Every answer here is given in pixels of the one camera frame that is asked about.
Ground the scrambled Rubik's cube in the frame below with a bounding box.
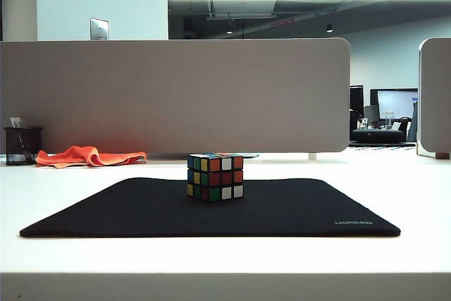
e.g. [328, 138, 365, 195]
[186, 152, 245, 204]

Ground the black UGREEN mouse pad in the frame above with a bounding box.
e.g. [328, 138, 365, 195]
[18, 176, 402, 239]

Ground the wide grey desk divider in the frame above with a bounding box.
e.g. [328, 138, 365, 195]
[0, 37, 352, 154]

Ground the grey metal divider base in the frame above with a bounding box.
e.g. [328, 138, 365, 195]
[147, 152, 261, 160]

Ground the dark background monitor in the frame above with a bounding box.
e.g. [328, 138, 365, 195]
[350, 84, 364, 119]

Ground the orange cloth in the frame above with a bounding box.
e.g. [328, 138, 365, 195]
[35, 145, 147, 168]

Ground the black round ottoman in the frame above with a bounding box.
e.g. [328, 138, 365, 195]
[351, 128, 404, 145]

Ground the lit background monitor screen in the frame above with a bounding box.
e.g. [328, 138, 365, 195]
[369, 87, 420, 123]

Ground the black mesh pen holder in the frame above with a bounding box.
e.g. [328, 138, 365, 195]
[4, 126, 44, 166]

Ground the metal wall switch plate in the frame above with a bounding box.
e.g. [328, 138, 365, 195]
[89, 17, 110, 41]

